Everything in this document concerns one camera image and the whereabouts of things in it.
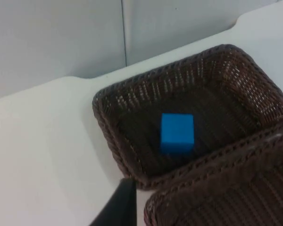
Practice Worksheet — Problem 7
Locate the blue cube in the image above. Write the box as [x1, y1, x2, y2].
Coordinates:
[160, 113, 195, 156]

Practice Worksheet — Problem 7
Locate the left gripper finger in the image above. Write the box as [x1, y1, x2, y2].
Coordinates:
[88, 178, 137, 226]

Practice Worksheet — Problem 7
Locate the dark brown wicker basket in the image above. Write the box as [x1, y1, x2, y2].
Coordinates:
[92, 43, 283, 191]
[143, 128, 283, 226]

